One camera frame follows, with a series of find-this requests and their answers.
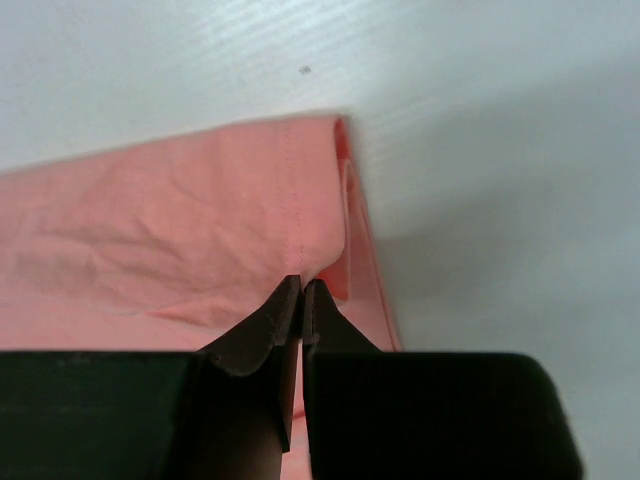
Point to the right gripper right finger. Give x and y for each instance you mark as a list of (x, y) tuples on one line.
[(373, 414)]

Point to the pink polo shirt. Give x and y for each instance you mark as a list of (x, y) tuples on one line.
[(168, 244)]

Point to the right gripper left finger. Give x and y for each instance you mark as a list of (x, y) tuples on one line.
[(224, 411)]

